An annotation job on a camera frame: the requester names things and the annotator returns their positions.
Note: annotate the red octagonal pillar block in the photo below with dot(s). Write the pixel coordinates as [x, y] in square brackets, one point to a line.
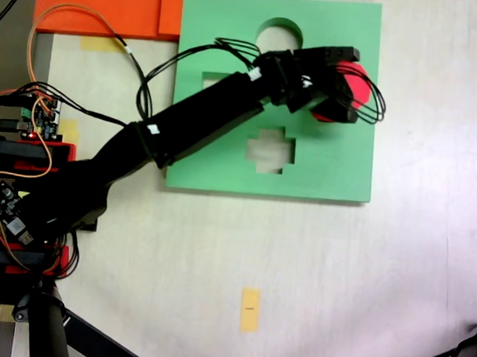
[359, 84]

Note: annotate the green shape sorting board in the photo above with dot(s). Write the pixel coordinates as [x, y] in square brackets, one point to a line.
[327, 161]

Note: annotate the yellow tape piece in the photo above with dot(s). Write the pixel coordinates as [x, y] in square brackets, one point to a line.
[70, 132]
[97, 43]

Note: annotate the yellow tape marker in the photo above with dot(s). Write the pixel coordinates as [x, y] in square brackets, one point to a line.
[250, 311]

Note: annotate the red printed clamp base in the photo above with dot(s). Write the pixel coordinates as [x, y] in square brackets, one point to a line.
[62, 257]
[67, 153]

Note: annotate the green circuit board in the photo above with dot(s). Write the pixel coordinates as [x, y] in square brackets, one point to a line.
[41, 117]

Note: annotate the black power converter board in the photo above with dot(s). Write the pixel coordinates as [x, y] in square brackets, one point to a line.
[7, 212]

